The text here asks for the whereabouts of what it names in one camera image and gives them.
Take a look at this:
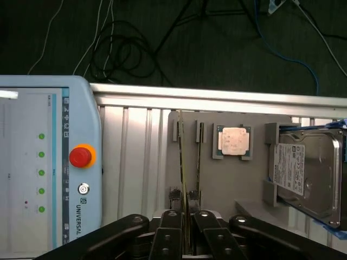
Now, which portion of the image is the thin white floor cable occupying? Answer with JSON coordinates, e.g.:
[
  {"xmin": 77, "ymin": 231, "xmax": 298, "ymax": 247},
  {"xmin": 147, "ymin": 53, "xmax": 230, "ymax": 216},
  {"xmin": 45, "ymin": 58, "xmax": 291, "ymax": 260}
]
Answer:
[
  {"xmin": 72, "ymin": 0, "xmax": 104, "ymax": 76},
  {"xmin": 291, "ymin": 0, "xmax": 347, "ymax": 76},
  {"xmin": 102, "ymin": 0, "xmax": 114, "ymax": 79},
  {"xmin": 27, "ymin": 0, "xmax": 66, "ymax": 76}
]

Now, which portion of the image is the silver CPU chip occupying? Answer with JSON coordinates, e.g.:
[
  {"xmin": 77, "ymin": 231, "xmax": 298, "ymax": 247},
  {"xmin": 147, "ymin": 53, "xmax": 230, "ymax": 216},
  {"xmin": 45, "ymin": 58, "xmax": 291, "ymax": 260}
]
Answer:
[{"xmin": 219, "ymin": 126, "xmax": 250, "ymax": 157}]

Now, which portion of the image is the silver hard disk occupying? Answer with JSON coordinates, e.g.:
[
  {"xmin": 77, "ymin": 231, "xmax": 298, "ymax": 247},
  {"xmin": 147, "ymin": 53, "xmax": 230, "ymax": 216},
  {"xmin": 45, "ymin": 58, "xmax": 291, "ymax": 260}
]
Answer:
[{"xmin": 268, "ymin": 128, "xmax": 344, "ymax": 228}]

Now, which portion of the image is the grey parts rack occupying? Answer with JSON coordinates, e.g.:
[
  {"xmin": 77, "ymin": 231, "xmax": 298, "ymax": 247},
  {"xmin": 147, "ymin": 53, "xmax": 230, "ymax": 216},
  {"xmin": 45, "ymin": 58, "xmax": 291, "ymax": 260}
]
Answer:
[{"xmin": 166, "ymin": 110, "xmax": 302, "ymax": 225}]

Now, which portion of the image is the tangled black floor cable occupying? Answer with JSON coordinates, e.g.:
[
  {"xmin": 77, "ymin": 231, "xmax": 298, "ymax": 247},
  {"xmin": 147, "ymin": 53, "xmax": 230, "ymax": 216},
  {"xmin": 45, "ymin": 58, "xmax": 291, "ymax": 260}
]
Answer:
[{"xmin": 89, "ymin": 20, "xmax": 179, "ymax": 86}]

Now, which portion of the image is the white cable plug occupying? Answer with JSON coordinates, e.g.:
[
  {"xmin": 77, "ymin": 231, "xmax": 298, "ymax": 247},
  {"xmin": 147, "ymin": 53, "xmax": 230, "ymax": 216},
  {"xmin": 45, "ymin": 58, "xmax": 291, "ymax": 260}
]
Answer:
[{"xmin": 267, "ymin": 0, "xmax": 284, "ymax": 15}]

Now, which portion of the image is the light blue teach pendant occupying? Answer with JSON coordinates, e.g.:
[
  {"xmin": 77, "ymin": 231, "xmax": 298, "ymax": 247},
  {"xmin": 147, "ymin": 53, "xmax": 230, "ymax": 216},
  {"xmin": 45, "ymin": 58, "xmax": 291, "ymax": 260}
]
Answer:
[{"xmin": 0, "ymin": 75, "xmax": 104, "ymax": 254}]

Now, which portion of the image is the blue floor cable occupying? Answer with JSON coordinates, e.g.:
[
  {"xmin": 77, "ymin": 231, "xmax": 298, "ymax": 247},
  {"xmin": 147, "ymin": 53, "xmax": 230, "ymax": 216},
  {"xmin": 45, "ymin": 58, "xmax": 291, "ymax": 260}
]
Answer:
[{"xmin": 253, "ymin": 0, "xmax": 319, "ymax": 96}]

